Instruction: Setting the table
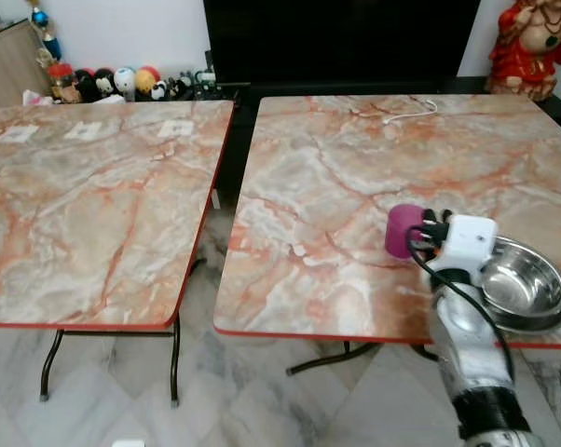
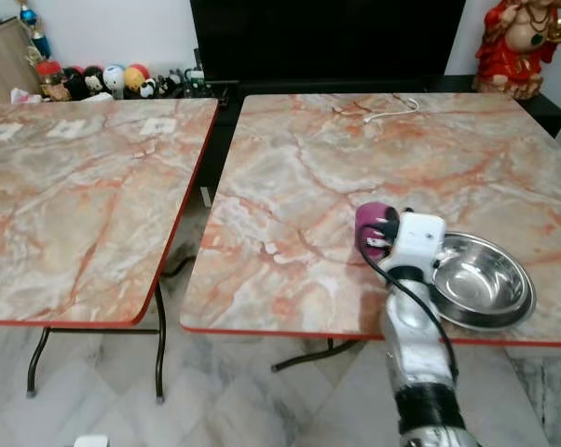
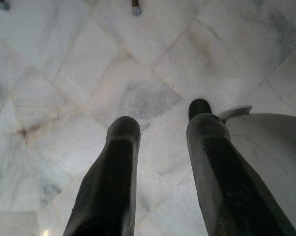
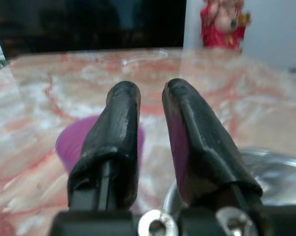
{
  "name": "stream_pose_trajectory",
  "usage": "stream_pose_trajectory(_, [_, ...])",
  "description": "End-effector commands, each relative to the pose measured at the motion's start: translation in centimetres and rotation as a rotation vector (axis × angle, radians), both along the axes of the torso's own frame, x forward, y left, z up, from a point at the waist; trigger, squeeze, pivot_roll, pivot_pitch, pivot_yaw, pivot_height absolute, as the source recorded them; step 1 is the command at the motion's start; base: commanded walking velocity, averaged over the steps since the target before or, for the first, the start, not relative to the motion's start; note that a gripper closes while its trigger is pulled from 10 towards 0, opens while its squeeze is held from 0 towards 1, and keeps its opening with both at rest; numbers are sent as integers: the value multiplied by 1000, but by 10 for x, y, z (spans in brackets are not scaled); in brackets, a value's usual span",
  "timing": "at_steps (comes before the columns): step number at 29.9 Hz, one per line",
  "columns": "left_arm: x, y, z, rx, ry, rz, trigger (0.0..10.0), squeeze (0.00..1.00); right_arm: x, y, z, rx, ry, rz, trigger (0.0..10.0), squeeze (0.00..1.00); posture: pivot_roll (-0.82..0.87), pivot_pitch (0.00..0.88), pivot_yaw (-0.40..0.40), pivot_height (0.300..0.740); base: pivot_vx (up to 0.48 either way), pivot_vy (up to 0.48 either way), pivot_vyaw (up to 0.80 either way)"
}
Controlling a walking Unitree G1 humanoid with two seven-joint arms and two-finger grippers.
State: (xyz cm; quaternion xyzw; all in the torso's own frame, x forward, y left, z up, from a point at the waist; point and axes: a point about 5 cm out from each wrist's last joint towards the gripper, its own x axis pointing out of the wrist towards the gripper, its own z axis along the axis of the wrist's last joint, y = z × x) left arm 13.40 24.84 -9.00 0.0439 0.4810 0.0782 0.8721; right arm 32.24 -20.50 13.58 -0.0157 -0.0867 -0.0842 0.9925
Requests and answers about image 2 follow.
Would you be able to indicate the black television screen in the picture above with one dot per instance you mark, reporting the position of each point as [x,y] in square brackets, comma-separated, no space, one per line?
[327,35]

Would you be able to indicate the white paper sticker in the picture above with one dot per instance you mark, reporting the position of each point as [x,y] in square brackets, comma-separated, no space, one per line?
[158,126]

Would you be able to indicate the black round toy figure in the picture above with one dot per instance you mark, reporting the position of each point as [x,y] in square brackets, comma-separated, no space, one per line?
[87,82]

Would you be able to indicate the wooden cabinet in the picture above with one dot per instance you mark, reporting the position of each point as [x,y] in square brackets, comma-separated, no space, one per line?
[3,65]

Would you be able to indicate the pink white tissue pack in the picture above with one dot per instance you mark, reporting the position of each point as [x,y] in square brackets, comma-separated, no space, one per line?
[23,95]

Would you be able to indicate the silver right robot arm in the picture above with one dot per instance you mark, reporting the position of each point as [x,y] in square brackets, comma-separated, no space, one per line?
[416,358]

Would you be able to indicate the small white floor object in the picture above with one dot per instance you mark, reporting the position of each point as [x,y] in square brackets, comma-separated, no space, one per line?
[90,441]

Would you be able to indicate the orange yellow toy figure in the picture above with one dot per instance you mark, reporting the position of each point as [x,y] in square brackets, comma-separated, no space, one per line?
[136,76]

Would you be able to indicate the blue hanging ornament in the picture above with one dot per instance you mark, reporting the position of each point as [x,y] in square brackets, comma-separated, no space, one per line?
[35,35]

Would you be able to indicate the black metal table legs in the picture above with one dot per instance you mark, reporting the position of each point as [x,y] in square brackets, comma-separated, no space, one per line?
[160,345]
[308,356]

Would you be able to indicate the purple plastic cup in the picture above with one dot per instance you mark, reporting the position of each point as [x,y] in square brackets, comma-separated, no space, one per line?
[366,220]

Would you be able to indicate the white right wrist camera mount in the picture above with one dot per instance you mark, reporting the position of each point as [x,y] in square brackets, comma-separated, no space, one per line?
[418,238]

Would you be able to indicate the stainless steel bowl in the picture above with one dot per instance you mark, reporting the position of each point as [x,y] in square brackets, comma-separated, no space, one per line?
[481,279]

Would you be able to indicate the red laughing Buddha statue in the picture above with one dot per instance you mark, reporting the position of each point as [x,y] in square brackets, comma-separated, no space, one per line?
[518,47]

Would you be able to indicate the white blue toy figure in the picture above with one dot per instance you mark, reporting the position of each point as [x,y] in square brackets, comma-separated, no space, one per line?
[114,79]

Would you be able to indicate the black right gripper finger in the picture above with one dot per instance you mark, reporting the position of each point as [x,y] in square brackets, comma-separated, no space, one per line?
[376,244]
[387,214]

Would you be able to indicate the small panda toy figure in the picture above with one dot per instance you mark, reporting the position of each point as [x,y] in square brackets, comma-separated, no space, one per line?
[148,89]

